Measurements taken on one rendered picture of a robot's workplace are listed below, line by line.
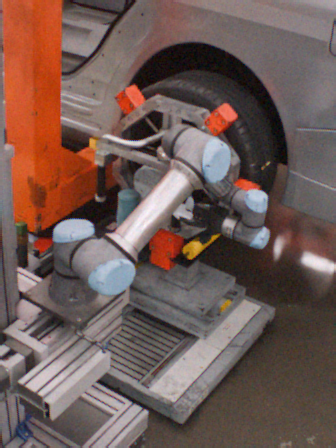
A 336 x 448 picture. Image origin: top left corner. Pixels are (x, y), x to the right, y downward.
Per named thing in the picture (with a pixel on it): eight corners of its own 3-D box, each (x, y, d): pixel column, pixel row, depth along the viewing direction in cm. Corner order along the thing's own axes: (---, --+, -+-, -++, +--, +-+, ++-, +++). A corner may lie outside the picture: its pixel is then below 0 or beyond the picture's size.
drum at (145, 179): (191, 185, 265) (194, 154, 257) (161, 207, 249) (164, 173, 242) (161, 174, 271) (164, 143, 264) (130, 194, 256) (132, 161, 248)
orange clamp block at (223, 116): (225, 130, 246) (239, 116, 240) (214, 137, 241) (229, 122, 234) (212, 116, 247) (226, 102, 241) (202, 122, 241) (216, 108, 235)
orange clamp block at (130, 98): (147, 102, 261) (135, 83, 260) (136, 108, 255) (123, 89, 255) (136, 110, 266) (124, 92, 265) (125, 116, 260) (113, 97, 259)
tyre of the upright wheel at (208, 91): (243, 243, 294) (306, 124, 253) (216, 268, 277) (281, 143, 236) (128, 161, 312) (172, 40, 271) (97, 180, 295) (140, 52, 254)
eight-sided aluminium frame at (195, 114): (229, 246, 266) (246, 121, 238) (221, 254, 262) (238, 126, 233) (119, 201, 290) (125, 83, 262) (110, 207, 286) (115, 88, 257)
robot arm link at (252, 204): (232, 188, 218) (228, 216, 224) (258, 202, 211) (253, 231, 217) (248, 181, 223) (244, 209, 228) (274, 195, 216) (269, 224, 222)
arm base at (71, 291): (78, 313, 188) (77, 286, 183) (38, 292, 195) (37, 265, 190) (109, 288, 199) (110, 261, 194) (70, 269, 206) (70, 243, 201)
